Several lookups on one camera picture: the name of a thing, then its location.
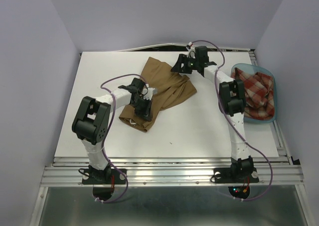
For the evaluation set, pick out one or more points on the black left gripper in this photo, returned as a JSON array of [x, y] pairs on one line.
[[144, 114]]

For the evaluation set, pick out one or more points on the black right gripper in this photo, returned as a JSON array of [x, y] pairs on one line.
[[177, 67]]

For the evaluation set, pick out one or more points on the tan brown skirt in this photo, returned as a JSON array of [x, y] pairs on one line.
[[173, 89]]

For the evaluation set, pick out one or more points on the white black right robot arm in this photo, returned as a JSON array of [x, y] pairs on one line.
[[231, 101]]

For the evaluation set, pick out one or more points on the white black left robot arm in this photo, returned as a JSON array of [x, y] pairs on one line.
[[93, 121]]

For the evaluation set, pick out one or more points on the teal plastic basket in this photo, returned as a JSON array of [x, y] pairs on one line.
[[251, 69]]

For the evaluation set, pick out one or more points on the red plaid skirt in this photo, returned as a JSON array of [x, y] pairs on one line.
[[259, 94]]

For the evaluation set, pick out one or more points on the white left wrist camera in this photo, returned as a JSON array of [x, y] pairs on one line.
[[148, 95]]

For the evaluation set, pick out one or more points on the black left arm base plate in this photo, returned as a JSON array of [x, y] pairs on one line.
[[92, 176]]

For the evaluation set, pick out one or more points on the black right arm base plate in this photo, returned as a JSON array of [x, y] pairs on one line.
[[224, 175]]

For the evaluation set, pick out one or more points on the aluminium table frame rail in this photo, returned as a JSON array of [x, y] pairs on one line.
[[169, 184]]

